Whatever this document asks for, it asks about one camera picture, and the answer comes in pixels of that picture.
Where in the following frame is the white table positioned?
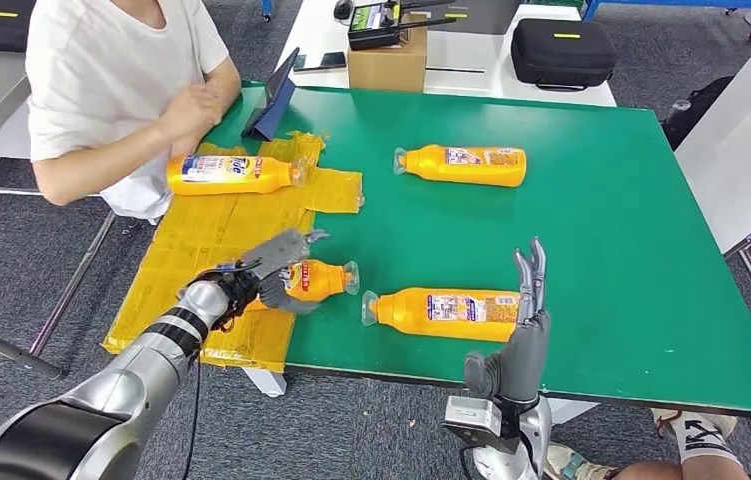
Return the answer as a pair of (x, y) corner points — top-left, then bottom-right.
(275, 0), (618, 109)

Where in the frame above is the tablet in blue case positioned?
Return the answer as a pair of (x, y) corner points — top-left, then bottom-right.
(241, 47), (301, 142)

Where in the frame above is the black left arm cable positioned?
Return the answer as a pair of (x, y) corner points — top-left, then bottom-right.
(179, 360), (204, 480)

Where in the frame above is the person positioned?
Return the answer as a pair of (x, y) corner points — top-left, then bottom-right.
(25, 0), (242, 220)

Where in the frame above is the person's leg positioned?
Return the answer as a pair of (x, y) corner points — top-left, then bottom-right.
(543, 409), (747, 480)

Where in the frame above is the black backpack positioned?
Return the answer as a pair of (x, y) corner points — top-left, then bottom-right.
(661, 76), (735, 151)

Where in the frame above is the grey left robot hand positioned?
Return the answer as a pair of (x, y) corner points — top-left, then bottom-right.
(240, 228), (331, 316)

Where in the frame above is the grey table with metal legs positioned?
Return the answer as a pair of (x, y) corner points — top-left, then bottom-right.
(673, 16), (751, 362)

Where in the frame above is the white table foot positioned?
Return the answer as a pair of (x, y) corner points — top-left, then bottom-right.
(242, 367), (288, 399)
(550, 399), (598, 425)

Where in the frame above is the black zipped carrying case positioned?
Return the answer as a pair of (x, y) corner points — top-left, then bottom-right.
(510, 17), (619, 92)

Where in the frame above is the orange detergent bottle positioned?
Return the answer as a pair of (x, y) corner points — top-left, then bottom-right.
(360, 286), (523, 344)
(166, 154), (308, 197)
(392, 144), (528, 189)
(242, 258), (361, 313)

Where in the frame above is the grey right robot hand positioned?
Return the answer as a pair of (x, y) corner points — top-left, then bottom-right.
(462, 237), (552, 407)

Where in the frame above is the yellow taped cardboard mat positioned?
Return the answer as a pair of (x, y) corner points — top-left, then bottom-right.
(100, 131), (365, 374)

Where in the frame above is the black remote controller with antennas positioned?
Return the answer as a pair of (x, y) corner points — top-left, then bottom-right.
(347, 0), (458, 52)

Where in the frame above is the black smartphone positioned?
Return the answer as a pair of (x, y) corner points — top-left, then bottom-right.
(292, 51), (348, 73)

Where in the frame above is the brown cardboard box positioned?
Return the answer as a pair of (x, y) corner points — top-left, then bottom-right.
(347, 13), (429, 94)

